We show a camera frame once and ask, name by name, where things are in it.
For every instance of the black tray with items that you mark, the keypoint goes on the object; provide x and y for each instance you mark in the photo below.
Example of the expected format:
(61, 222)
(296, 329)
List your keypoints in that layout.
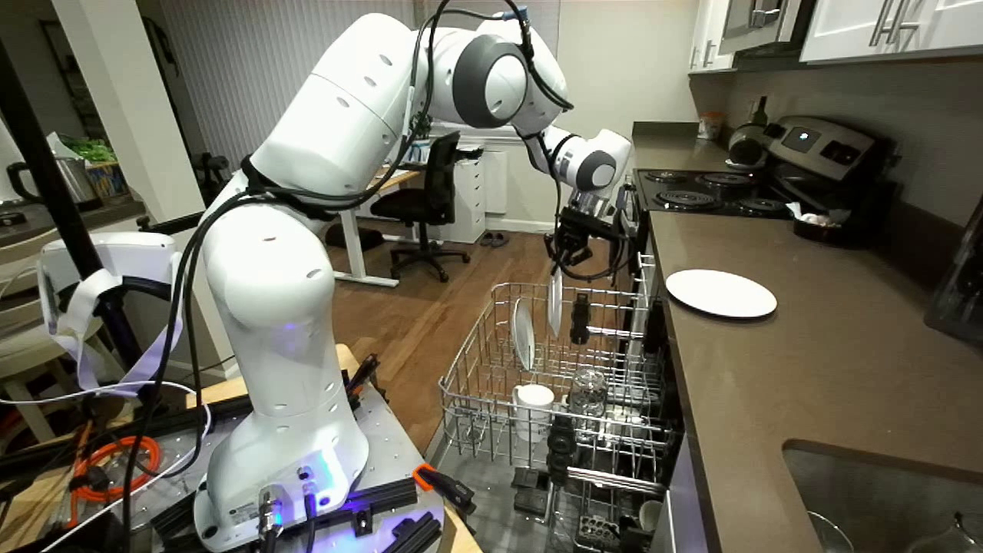
(833, 230)

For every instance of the white plate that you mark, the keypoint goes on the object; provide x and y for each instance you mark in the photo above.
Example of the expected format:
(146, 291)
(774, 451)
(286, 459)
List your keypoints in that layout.
(720, 294)
(523, 332)
(553, 301)

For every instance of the orange handled tool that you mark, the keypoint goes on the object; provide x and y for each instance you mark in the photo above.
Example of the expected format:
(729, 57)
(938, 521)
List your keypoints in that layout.
(453, 491)

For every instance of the white mug in rack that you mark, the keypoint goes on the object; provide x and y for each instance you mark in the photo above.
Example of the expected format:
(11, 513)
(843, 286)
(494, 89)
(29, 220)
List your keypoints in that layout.
(534, 407)

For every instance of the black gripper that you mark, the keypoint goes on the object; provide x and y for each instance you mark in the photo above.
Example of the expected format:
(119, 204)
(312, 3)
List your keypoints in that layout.
(570, 241)

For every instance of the kitchen sink basin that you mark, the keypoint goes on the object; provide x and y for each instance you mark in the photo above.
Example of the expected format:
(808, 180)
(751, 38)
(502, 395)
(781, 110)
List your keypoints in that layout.
(875, 502)

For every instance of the white plate on counter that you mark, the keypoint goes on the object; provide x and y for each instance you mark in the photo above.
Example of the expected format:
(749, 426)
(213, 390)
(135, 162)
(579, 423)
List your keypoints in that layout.
(720, 294)

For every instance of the black office chair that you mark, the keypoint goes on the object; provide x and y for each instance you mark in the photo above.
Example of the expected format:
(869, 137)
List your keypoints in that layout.
(427, 204)

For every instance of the white upper cabinet left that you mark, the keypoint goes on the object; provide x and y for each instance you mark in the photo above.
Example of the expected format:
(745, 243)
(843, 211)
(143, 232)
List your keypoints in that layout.
(756, 36)

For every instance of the wire dishwasher rack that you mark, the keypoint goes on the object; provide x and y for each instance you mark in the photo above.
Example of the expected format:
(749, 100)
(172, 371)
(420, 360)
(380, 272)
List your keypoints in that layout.
(610, 423)

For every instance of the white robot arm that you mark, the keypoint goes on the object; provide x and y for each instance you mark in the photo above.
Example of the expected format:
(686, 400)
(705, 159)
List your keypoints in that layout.
(299, 452)

